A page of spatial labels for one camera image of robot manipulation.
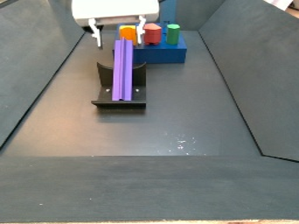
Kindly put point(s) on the blue peg board block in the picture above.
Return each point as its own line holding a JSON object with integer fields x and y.
{"x": 161, "y": 53}

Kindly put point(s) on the red pentagon peg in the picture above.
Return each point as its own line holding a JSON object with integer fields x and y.
{"x": 152, "y": 34}

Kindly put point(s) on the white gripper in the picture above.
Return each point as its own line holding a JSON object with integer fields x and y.
{"x": 110, "y": 12}

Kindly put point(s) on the green hexagon peg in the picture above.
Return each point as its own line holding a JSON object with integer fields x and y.
{"x": 172, "y": 34}

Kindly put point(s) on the black curved fixture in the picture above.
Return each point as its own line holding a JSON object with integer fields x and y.
{"x": 104, "y": 99}

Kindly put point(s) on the purple star prism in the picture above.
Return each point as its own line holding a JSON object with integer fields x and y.
{"x": 121, "y": 86}

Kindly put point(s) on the yellow orange crescent peg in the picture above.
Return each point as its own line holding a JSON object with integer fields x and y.
{"x": 126, "y": 32}

